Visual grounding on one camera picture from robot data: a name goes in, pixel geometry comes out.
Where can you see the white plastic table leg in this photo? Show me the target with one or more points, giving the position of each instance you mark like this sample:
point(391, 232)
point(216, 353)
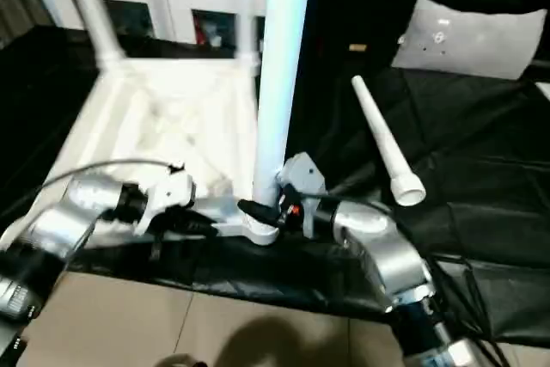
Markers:
point(386, 139)
point(246, 6)
point(279, 62)
point(96, 19)

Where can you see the white plastic table top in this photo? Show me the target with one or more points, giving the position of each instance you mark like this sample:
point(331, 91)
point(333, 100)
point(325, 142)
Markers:
point(172, 96)

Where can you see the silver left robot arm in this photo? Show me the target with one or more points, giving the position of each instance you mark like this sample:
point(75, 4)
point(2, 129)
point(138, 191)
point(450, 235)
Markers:
point(56, 221)

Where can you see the dark rounded robot foot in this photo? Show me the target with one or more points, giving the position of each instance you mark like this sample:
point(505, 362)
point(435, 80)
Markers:
point(178, 362)

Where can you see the small yellow label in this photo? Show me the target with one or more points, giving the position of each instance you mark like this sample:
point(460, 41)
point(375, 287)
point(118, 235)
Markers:
point(357, 46)

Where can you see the black work mat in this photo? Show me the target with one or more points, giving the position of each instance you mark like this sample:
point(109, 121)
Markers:
point(472, 148)

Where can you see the small red bottle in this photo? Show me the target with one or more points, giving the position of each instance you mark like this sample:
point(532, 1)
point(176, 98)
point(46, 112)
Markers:
point(199, 32)

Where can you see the grey cushion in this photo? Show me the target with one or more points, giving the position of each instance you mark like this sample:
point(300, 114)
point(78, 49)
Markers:
point(472, 40)

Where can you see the white flat board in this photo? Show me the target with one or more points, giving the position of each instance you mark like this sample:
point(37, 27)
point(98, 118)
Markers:
point(545, 91)

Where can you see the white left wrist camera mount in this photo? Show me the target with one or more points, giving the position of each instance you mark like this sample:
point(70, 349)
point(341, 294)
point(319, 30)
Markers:
point(169, 197)

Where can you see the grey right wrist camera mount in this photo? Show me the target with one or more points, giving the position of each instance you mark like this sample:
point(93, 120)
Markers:
point(305, 173)

